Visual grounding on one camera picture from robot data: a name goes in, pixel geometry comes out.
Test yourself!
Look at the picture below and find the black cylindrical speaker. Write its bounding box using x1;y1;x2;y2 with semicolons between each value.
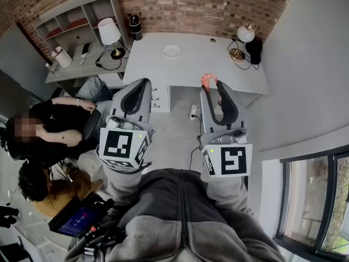
128;14;143;41

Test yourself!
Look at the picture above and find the white cylinder with red lid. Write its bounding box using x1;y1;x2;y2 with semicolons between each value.
51;46;73;69

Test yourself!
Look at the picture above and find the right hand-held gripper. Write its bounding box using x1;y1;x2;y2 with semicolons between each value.
197;80;254;179

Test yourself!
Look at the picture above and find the dark framed window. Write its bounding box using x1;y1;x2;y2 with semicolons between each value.
272;151;349;262

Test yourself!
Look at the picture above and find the black globe lamp cable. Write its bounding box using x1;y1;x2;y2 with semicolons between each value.
231;38;261;71

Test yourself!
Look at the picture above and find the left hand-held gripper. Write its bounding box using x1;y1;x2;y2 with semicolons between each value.
98;78;155;172

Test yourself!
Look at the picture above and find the white round plate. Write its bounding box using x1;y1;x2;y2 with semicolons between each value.
163;45;183;60

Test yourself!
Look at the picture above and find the black monitor with blue screen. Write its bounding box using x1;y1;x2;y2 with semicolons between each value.
48;192;116;239

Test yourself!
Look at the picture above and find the grey wooden side desk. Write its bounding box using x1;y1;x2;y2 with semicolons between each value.
44;41;132;85

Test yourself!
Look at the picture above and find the person's left forearm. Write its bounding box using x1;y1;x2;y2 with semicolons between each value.
94;146;149;201

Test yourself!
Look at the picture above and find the white shade brass table lamp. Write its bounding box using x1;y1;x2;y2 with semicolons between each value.
97;17;127;60

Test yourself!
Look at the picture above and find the grey wooden shelf unit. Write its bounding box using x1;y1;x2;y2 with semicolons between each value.
32;0;129;55

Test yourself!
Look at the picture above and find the white drawer cabinet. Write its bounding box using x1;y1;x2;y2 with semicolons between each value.
149;84;172;113

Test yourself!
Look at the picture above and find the black floor cable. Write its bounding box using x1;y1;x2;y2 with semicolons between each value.
189;145;203;172

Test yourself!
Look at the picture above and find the person's grey fleece jacket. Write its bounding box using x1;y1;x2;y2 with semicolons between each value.
64;168;287;262

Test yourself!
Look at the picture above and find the glass globe brass lamp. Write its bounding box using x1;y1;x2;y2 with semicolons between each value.
228;23;257;63

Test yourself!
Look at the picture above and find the person's right forearm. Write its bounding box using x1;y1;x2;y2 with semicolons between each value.
201;173;255;216

